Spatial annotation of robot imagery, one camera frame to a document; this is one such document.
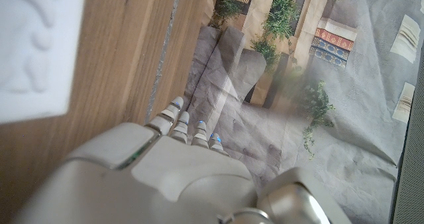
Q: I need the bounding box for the white embossed box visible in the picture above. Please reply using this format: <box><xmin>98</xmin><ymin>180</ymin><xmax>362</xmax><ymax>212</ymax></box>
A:
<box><xmin>0</xmin><ymin>0</ymin><xmax>87</xmax><ymax>125</ymax></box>

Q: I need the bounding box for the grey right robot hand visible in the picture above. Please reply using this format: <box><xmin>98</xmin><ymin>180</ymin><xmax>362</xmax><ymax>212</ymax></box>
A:
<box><xmin>11</xmin><ymin>96</ymin><xmax>352</xmax><ymax>224</ymax></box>

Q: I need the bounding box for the printed fabric backdrop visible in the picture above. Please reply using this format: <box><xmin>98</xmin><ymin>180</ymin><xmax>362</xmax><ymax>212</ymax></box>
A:
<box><xmin>184</xmin><ymin>0</ymin><xmax>424</xmax><ymax>224</ymax></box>

